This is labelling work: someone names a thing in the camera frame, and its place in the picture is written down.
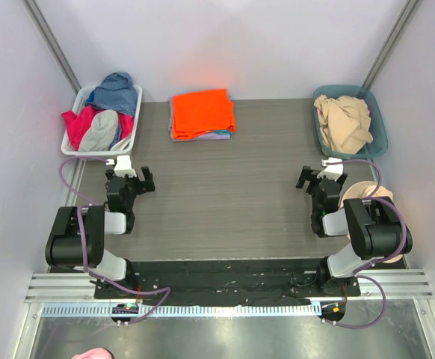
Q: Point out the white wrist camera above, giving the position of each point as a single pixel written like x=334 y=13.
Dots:
x=121 y=166
x=332 y=169

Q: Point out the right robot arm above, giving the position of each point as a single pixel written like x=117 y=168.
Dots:
x=375 y=227

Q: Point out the teal plastic basin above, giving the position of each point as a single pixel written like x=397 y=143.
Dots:
x=380 y=143

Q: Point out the right aluminium corner post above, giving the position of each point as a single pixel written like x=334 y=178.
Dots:
x=403 y=20

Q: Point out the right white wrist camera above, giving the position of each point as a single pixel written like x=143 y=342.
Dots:
x=332 y=169

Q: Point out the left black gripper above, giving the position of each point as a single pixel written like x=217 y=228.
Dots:
x=134 y=182

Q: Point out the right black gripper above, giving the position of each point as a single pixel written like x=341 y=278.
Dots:
x=318 y=182

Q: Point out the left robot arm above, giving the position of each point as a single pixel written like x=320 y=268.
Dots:
x=77 y=238

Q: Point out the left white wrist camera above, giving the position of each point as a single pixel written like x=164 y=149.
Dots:
x=121 y=166

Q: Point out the magenta garment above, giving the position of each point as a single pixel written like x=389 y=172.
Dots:
x=77 y=124

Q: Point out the grey garment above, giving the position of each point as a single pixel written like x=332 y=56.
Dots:
x=103 y=134

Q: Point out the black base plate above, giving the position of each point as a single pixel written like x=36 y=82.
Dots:
x=246 y=282

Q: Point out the aluminium corner post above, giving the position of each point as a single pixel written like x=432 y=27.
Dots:
x=403 y=20
x=51 y=41

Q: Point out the orange folded t shirt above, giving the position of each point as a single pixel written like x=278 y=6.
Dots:
x=203 y=111

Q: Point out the beige bucket hat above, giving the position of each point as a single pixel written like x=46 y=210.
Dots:
x=355 y=190

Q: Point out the blue patterned garment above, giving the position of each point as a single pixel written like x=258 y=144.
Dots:
x=116 y=92

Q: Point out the pink object bottom edge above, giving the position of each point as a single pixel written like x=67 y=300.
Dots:
x=96 y=353

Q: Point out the aluminium rail frame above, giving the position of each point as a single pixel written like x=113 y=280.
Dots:
x=396 y=283

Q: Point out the left aluminium corner post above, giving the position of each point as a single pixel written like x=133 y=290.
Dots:
x=51 y=41

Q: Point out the beige t shirt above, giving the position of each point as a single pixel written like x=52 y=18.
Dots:
x=344 y=123

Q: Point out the white slotted cable duct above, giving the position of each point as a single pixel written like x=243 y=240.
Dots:
x=126 y=311

